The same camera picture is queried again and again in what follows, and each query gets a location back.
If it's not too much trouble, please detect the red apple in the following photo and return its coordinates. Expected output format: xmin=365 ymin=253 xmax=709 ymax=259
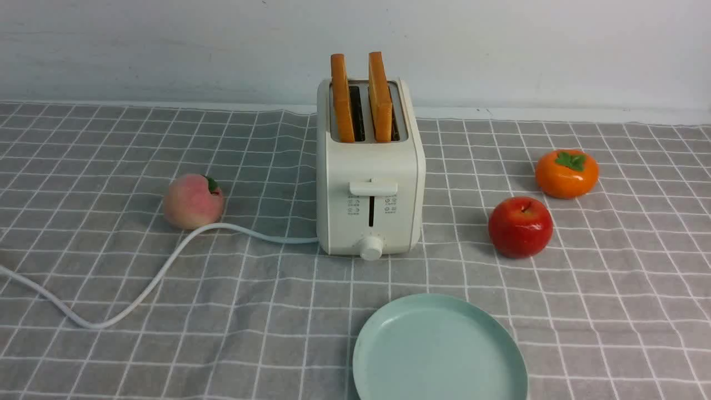
xmin=488 ymin=197 xmax=554 ymax=259

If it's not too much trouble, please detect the toasted bread slice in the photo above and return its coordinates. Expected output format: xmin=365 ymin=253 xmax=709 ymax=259
xmin=331 ymin=53 xmax=355 ymax=143
xmin=368 ymin=52 xmax=393 ymax=143

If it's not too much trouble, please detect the pink peach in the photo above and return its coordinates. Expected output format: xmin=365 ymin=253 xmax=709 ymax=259
xmin=163 ymin=174 xmax=224 ymax=230

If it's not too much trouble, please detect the white toaster power cable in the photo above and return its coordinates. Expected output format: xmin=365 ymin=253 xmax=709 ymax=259
xmin=0 ymin=223 xmax=319 ymax=330

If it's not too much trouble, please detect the grey checkered tablecloth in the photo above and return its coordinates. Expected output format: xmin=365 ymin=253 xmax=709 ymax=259
xmin=1 ymin=102 xmax=710 ymax=399

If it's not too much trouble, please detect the light green plate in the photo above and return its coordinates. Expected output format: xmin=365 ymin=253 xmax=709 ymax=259
xmin=352 ymin=293 xmax=529 ymax=399

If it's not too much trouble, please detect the white two-slot toaster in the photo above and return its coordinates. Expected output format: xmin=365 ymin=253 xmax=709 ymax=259
xmin=317 ymin=78 xmax=426 ymax=261

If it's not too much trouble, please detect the orange persimmon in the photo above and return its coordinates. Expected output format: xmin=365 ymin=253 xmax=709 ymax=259
xmin=535 ymin=149 xmax=599 ymax=199

